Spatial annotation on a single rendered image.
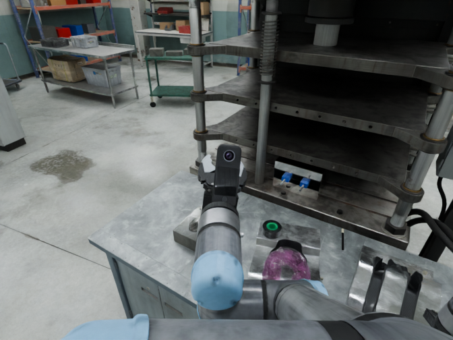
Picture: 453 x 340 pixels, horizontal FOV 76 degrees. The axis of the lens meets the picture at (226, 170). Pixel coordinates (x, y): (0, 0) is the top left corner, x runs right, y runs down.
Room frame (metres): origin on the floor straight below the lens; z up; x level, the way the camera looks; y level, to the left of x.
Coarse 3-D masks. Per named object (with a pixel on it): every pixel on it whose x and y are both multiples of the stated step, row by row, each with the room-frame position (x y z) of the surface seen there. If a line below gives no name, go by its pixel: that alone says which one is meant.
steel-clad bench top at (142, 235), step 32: (160, 192) 1.33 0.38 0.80; (192, 192) 1.33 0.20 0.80; (128, 224) 1.06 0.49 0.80; (160, 224) 1.06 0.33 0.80; (256, 224) 1.06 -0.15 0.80; (320, 224) 1.06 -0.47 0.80; (128, 256) 0.86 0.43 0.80; (160, 256) 0.86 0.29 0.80; (192, 256) 0.86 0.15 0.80; (320, 256) 0.86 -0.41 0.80; (352, 256) 0.86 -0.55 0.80; (416, 256) 0.86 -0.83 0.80; (448, 288) 0.70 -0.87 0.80
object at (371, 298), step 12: (384, 264) 0.74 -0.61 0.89; (396, 264) 0.69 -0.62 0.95; (372, 276) 0.66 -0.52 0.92; (384, 276) 0.66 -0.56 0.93; (408, 276) 0.65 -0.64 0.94; (420, 276) 0.65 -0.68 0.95; (372, 288) 0.63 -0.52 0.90; (408, 288) 0.63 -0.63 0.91; (420, 288) 0.61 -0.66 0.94; (372, 300) 0.60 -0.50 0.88; (408, 300) 0.58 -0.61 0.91; (408, 312) 0.55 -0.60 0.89
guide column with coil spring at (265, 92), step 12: (276, 0) 1.44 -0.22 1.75; (264, 48) 1.44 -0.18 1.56; (264, 60) 1.43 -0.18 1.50; (264, 72) 1.43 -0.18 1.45; (264, 84) 1.43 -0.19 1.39; (264, 96) 1.43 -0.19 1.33; (264, 108) 1.42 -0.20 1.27; (264, 120) 1.42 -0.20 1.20; (264, 132) 1.43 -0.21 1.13; (264, 144) 1.43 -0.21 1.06; (264, 156) 1.43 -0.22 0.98; (264, 168) 1.44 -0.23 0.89
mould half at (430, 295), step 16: (368, 256) 0.75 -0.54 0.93; (384, 256) 0.81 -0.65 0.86; (368, 272) 0.68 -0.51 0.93; (400, 272) 0.67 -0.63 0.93; (432, 272) 0.73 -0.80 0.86; (352, 288) 0.64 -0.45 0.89; (384, 288) 0.62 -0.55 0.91; (400, 288) 0.62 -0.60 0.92; (432, 288) 0.61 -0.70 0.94; (352, 304) 0.58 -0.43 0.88; (384, 304) 0.58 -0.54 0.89; (400, 304) 0.57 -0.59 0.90; (432, 304) 0.56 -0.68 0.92; (416, 320) 0.52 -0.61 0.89
